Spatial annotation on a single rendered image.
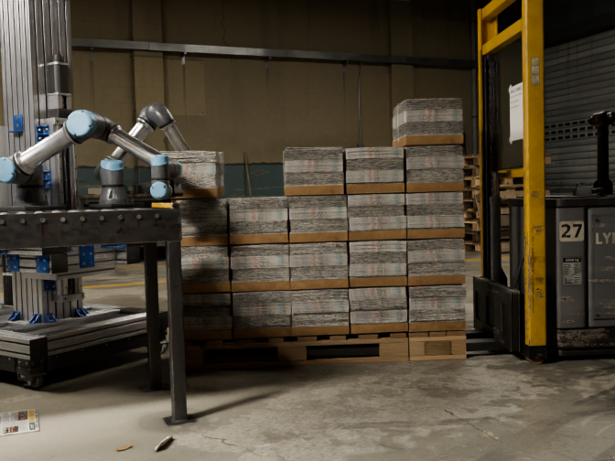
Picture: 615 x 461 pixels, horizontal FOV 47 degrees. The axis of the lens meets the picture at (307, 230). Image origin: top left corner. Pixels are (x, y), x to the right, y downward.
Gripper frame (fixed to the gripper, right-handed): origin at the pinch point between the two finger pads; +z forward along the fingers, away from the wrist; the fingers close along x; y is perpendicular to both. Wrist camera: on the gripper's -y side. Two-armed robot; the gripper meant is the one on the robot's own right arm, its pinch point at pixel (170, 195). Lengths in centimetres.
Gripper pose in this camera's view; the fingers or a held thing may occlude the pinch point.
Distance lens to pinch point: 341.4
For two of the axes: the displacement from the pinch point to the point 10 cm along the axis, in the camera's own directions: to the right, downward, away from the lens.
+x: -10.0, 0.2, -0.4
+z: -0.4, -0.5, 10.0
